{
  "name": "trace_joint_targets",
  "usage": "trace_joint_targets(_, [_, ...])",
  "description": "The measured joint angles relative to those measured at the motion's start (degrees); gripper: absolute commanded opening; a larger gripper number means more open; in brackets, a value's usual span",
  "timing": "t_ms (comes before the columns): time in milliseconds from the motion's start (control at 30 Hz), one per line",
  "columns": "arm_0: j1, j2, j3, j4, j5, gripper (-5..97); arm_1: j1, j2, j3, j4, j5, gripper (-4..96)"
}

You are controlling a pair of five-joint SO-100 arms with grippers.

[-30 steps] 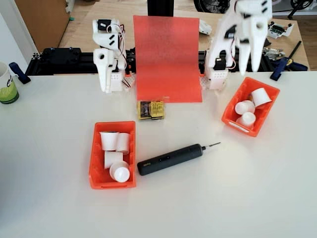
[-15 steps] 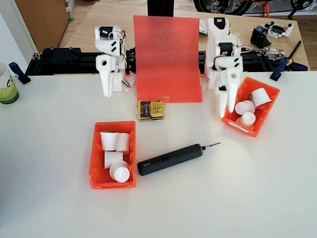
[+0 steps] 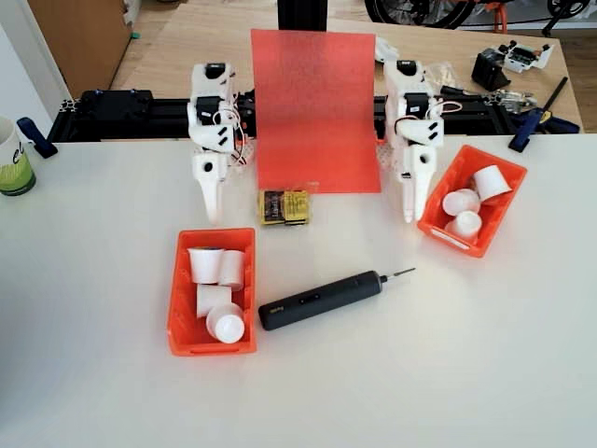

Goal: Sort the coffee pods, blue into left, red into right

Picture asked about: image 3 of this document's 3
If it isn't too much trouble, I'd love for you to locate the white fixed gripper finger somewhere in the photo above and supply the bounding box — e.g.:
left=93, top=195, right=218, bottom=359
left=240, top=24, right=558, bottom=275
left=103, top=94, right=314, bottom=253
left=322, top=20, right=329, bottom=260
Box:
left=412, top=175, right=434, bottom=221
left=200, top=180, right=225, bottom=226

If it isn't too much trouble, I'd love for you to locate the white moving gripper finger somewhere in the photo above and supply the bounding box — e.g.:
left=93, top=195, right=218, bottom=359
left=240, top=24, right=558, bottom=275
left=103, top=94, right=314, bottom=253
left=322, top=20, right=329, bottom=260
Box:
left=398, top=175, right=417, bottom=224

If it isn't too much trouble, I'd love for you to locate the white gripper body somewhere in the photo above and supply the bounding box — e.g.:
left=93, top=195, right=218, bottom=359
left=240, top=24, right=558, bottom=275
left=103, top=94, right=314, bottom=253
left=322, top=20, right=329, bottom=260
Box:
left=191, top=152, right=230, bottom=186
left=395, top=143, right=437, bottom=183

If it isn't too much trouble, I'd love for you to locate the white coffee pod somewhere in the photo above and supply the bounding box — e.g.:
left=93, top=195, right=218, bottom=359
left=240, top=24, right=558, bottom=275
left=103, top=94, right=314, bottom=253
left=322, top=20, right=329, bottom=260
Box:
left=217, top=250, right=247, bottom=293
left=470, top=163, right=513, bottom=203
left=442, top=209, right=484, bottom=240
left=205, top=302, right=246, bottom=344
left=194, top=283, right=233, bottom=319
left=441, top=188, right=481, bottom=218

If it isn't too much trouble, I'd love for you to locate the blue lid coffee pod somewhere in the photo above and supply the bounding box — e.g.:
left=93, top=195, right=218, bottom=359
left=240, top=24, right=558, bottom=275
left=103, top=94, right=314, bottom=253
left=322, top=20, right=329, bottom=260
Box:
left=187, top=246, right=225, bottom=286

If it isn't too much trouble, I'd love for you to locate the yellow and black packet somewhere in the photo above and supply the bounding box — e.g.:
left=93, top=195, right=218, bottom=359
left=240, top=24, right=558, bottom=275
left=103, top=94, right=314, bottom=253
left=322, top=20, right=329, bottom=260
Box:
left=256, top=188, right=312, bottom=229

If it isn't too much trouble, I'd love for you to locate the orange bin with white label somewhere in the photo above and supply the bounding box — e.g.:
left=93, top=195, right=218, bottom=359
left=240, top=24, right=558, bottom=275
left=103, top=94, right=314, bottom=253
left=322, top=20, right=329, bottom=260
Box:
left=416, top=144, right=528, bottom=259

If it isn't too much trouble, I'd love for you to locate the orange plastic bin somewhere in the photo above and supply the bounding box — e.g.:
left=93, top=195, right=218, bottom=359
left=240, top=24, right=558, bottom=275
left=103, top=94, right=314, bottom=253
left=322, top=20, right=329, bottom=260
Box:
left=166, top=227, right=259, bottom=358

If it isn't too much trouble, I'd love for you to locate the blue clamp with black bar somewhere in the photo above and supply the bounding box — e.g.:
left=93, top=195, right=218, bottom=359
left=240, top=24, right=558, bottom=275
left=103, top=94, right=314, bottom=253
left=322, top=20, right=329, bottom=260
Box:
left=507, top=77, right=579, bottom=152

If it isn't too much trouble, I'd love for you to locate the black printed part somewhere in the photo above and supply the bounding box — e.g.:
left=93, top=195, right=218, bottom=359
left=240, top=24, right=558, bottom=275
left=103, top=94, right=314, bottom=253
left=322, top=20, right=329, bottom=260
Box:
left=470, top=48, right=510, bottom=92

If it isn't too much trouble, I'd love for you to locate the silver metal clamp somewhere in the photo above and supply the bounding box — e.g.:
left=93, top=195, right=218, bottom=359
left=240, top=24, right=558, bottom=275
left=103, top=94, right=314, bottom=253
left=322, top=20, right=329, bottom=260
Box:
left=484, top=89, right=537, bottom=113

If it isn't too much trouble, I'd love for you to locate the red foam sheet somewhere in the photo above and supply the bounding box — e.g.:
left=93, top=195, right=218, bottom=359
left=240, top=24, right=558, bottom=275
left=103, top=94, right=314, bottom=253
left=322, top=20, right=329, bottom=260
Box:
left=250, top=27, right=382, bottom=195

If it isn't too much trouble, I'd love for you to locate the dark grey electric screwdriver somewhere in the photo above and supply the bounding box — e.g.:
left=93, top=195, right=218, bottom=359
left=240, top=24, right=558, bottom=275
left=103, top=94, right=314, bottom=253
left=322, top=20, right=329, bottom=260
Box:
left=257, top=266, right=416, bottom=331

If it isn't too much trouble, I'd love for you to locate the white device with circuit board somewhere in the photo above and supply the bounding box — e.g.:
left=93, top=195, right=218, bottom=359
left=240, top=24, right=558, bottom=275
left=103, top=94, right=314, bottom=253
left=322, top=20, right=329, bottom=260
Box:
left=496, top=40, right=555, bottom=74

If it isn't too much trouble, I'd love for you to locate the black bicycle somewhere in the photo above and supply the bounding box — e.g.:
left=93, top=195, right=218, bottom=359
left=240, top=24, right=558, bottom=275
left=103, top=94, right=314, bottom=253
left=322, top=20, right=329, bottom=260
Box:
left=363, top=0, right=495, bottom=29

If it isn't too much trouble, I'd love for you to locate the orange stand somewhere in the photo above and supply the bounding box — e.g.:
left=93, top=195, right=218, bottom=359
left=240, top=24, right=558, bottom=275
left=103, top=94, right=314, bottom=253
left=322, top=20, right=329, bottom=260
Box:
left=492, top=0, right=510, bottom=34

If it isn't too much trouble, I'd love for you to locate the white and green mug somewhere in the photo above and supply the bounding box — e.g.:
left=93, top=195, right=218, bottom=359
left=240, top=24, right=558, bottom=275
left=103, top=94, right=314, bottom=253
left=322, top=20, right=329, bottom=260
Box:
left=0, top=114, right=37, bottom=197

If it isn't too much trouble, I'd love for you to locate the black aluminium rail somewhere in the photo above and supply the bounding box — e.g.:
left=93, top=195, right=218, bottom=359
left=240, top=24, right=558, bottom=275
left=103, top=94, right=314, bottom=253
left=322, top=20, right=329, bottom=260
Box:
left=46, top=92, right=522, bottom=142

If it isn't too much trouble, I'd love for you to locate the black handled screwdriver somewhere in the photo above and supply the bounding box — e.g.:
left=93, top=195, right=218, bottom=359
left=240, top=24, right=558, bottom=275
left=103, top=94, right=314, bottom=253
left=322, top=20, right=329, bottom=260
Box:
left=440, top=83, right=481, bottom=97

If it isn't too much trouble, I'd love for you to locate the blue clamp handle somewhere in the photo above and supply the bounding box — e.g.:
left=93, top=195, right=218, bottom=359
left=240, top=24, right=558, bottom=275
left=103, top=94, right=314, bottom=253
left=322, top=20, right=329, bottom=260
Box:
left=17, top=117, right=59, bottom=159

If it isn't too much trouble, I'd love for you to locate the black upright post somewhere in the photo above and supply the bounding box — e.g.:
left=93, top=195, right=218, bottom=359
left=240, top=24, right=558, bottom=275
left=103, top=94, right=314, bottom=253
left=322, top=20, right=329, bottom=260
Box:
left=277, top=0, right=327, bottom=30

